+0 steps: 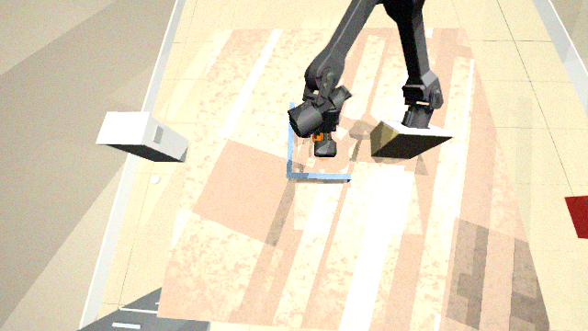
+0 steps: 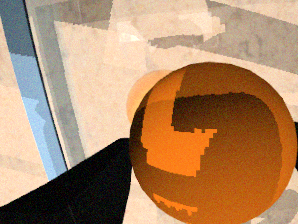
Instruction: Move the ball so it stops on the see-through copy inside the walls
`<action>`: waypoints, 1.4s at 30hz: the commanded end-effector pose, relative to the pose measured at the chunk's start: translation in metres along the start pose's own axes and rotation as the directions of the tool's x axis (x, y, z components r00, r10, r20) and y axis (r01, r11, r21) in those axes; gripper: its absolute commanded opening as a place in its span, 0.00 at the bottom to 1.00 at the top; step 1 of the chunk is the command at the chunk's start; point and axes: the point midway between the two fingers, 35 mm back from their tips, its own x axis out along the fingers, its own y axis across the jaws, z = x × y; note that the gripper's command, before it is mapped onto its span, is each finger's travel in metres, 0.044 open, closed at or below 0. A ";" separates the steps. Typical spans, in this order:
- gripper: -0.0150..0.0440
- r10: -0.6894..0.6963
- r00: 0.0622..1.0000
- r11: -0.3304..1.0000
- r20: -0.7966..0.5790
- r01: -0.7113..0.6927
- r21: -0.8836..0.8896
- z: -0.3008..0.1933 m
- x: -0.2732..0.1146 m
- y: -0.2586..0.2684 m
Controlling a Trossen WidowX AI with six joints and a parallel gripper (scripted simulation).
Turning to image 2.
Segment clear low corner walls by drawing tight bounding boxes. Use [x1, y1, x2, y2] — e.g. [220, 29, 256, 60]
[25, 0, 90, 171]

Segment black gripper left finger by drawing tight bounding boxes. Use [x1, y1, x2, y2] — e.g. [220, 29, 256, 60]
[0, 137, 133, 224]

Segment light blue wall top edge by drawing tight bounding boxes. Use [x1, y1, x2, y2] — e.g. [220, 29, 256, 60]
[0, 0, 68, 181]

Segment see-through yellow ball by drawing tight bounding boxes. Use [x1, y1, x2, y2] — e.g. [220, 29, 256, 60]
[125, 69, 173, 124]

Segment orange ball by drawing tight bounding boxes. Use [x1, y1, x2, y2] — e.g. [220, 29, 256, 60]
[128, 61, 298, 224]

